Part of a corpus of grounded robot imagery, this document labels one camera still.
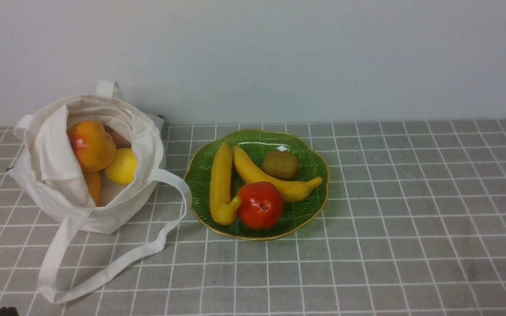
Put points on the orange red peach fruit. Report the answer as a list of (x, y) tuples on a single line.
[(92, 145)]

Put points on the pale peach fruit in bag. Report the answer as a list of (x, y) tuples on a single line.
[(119, 140)]

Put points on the small orange fruit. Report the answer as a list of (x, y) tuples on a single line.
[(94, 184)]

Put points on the white cloth tote bag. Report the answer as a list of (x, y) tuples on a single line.
[(49, 173)]

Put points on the brown kiwi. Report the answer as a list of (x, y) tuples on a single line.
[(281, 165)]

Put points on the red tomato on plate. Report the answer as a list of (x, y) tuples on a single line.
[(262, 205)]

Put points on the right yellow banana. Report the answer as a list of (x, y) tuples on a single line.
[(291, 191)]

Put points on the yellow banana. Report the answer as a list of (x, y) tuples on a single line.
[(223, 208), (291, 191)]

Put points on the left yellow banana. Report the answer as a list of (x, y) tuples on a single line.
[(223, 208)]

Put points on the green glass plate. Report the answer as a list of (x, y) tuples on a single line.
[(256, 143)]

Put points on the yellow lemon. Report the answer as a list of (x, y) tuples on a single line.
[(122, 169)]

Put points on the dark object at bottom edge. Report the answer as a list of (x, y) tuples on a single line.
[(8, 311)]

